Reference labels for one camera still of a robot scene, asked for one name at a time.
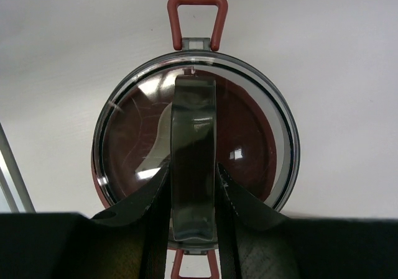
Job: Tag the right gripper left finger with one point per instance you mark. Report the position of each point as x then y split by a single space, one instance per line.
127 240

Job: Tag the dark red lid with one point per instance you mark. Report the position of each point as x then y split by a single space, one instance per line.
126 131

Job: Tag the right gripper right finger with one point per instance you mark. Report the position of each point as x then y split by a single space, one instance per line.
255 241

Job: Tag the grey lid with handle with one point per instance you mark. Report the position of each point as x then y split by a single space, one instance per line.
196 28

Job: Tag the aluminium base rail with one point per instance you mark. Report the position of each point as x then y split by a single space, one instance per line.
15 197

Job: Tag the beige spoon head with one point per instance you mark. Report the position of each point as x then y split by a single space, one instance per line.
161 147

